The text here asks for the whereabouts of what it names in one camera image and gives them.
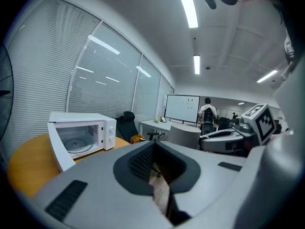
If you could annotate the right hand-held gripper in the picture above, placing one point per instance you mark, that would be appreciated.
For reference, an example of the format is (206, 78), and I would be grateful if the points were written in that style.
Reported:
(259, 125)

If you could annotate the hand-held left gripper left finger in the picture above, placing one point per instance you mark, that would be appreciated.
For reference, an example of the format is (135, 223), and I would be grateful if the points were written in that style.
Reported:
(100, 194)

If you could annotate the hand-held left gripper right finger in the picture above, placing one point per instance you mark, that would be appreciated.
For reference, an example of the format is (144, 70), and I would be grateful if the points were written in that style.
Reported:
(209, 175)

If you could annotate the white microwave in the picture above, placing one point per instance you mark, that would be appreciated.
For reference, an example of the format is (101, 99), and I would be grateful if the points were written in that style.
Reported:
(78, 117)

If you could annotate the person's right forearm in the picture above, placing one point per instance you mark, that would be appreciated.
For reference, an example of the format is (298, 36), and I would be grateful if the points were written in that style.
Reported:
(274, 175)

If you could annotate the black office chair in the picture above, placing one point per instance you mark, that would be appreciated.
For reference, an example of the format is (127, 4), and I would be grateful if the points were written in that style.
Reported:
(127, 128)
(207, 128)

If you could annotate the whiteboard on stand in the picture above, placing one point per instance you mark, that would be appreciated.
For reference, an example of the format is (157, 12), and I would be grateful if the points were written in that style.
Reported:
(182, 108)

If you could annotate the glass turntable plate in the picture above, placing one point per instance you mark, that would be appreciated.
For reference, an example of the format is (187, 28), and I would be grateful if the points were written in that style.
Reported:
(76, 145)

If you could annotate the small green object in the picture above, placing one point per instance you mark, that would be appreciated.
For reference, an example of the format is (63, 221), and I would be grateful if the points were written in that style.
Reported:
(156, 120)

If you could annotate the white desk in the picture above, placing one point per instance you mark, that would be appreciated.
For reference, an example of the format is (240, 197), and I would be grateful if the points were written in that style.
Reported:
(155, 125)

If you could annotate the round ceiling sensor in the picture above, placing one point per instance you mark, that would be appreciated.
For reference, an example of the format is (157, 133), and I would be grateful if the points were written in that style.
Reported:
(208, 68)

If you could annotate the white window blind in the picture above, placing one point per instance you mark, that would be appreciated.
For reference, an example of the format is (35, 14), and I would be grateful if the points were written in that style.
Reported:
(166, 85)
(147, 92)
(107, 80)
(43, 68)

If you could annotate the black standing fan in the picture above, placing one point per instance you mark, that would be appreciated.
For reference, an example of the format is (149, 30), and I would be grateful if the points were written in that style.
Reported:
(6, 92)

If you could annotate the small black picture frame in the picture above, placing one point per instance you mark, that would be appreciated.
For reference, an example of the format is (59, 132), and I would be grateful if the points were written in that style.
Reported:
(163, 119)

